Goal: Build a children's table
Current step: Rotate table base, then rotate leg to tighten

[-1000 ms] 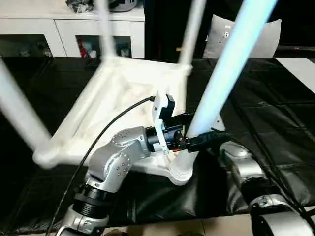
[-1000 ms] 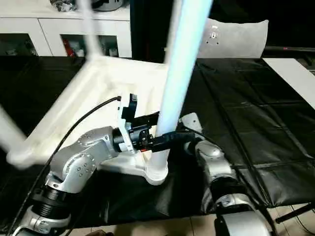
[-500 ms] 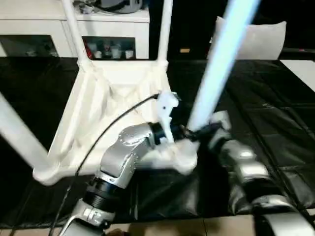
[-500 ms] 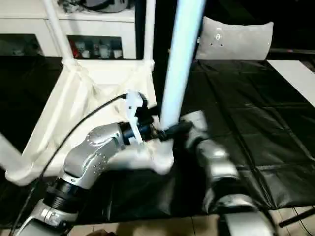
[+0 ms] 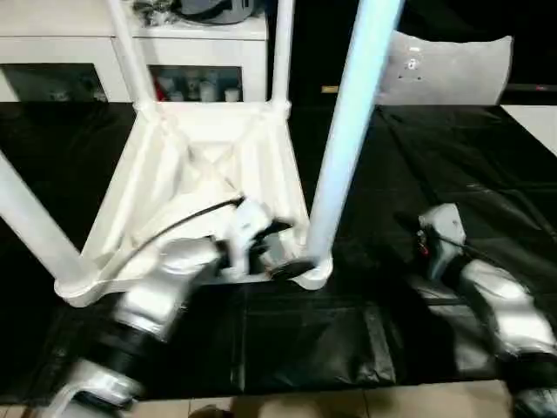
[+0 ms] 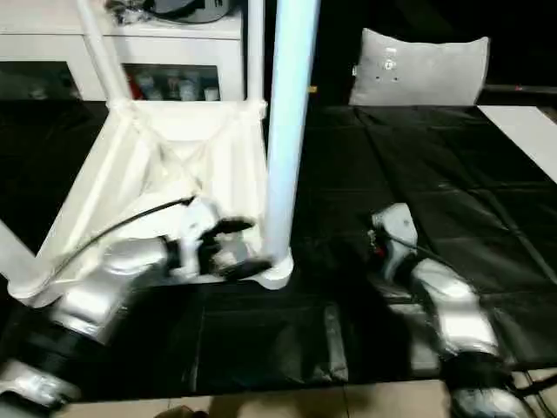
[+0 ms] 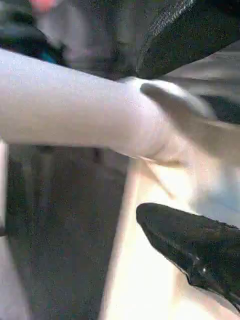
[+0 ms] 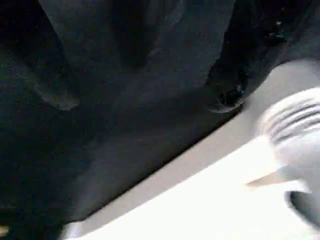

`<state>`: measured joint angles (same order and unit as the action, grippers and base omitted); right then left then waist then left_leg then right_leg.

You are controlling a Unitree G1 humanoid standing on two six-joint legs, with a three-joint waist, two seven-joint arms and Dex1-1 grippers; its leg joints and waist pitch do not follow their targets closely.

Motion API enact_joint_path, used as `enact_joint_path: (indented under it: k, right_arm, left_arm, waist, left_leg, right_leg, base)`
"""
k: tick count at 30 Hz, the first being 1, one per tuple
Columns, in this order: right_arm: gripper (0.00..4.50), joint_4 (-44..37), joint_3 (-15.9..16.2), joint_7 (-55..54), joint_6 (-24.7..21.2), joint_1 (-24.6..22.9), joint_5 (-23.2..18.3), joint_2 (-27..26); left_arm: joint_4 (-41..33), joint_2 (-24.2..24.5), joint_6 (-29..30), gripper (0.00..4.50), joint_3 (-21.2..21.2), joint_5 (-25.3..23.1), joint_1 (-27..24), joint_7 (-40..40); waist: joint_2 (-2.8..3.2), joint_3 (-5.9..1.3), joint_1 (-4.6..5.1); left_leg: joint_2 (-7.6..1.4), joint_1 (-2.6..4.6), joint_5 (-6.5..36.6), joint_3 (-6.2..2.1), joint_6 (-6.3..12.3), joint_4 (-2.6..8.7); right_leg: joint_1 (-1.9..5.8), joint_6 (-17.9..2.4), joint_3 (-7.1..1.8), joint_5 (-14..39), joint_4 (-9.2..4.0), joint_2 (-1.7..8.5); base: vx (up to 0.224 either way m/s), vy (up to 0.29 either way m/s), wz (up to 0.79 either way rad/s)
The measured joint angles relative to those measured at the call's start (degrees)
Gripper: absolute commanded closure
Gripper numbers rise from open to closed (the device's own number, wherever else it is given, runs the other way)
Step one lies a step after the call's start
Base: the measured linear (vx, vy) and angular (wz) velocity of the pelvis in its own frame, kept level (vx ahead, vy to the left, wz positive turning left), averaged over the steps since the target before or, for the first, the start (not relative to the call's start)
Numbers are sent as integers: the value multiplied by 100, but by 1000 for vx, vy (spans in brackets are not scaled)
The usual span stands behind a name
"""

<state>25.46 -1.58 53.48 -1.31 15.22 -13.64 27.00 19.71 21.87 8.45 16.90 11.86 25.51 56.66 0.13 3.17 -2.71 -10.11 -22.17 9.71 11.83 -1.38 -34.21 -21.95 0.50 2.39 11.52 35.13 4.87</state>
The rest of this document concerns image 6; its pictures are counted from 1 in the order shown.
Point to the black cabinet with gold label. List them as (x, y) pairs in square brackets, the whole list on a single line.
[(335, 52)]

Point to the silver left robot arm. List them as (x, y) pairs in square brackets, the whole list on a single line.
[(109, 278)]

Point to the grey cushion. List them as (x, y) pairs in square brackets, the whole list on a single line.
[(418, 69)]

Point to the white plastic table top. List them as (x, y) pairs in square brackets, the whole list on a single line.
[(130, 174)]

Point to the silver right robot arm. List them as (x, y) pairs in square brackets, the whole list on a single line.
[(452, 305)]

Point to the black monitor with red light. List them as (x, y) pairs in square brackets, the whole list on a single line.
[(522, 89)]

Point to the grey helmet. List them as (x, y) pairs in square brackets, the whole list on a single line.
[(191, 9)]

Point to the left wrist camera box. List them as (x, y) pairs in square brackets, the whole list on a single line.
[(196, 226)]

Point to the white plastic table leg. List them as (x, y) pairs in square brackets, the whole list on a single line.
[(102, 56), (17, 252), (257, 52), (289, 130)]

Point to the black stand leg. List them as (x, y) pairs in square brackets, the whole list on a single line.
[(539, 383)]

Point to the white sideboard with glass doors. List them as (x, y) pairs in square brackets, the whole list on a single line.
[(43, 43)]

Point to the dark clutter pile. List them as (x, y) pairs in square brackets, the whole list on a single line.
[(126, 12)]

